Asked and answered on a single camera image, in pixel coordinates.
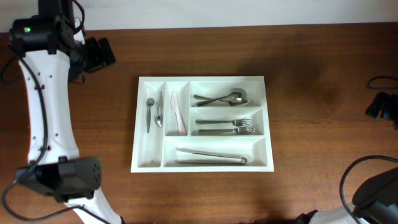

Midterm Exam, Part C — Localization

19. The small metal teaspoon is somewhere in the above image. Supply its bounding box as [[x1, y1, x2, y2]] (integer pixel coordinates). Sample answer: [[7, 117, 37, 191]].
[[146, 98, 155, 133], [154, 91, 163, 128]]

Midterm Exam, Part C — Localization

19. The metal fork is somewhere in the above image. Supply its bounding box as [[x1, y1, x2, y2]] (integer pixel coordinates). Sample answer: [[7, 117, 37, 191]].
[[195, 119, 253, 127], [198, 126, 256, 135]]

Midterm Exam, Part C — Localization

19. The white plastic cutlery tray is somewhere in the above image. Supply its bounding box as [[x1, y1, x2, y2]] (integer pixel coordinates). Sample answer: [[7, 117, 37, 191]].
[[131, 76, 274, 173]]

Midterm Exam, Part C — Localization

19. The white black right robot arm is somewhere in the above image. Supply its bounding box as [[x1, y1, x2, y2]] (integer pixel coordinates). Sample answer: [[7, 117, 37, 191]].
[[293, 155, 397, 224]]

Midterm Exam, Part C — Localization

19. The large metal spoon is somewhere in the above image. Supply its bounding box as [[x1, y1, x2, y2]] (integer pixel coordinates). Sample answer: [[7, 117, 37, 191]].
[[195, 88, 247, 106], [193, 95, 249, 106]]

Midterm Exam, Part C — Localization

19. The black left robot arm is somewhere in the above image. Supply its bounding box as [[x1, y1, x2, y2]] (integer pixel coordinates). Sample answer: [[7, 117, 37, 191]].
[[9, 1, 123, 223]]

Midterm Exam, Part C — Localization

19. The pink plastic knife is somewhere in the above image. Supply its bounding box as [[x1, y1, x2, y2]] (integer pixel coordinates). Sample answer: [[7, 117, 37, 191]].
[[170, 91, 187, 136]]

